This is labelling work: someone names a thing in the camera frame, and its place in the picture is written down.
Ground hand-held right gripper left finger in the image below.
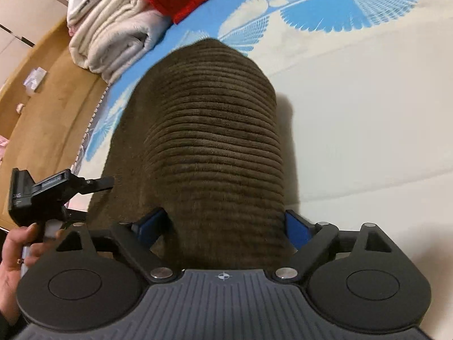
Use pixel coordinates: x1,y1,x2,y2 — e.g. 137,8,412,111
57,207,178,284

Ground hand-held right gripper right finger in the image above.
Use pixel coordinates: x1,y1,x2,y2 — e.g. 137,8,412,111
274,209,390,284

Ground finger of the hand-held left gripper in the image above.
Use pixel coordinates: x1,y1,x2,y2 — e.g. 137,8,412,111
80,175,115,195
64,208,89,221

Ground brown corduroy pants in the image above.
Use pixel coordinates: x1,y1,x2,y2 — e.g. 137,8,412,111
86,37,302,273

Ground person's left forearm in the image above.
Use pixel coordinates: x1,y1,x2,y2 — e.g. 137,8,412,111
0,310,31,340

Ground person's left hand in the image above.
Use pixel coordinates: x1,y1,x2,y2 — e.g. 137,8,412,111
0,222,66,323

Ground small white packet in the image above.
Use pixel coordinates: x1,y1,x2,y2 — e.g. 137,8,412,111
22,67,48,97

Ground blue white printed bedsheet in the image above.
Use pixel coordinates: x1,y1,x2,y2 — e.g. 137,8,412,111
70,0,453,293

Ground white folded blanket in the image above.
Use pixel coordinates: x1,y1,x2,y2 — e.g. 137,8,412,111
67,0,173,84

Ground white wardrobe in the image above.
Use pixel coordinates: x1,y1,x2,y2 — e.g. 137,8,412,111
0,0,69,91

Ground grey padded bed frame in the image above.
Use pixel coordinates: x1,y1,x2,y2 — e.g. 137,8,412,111
70,84,111,174

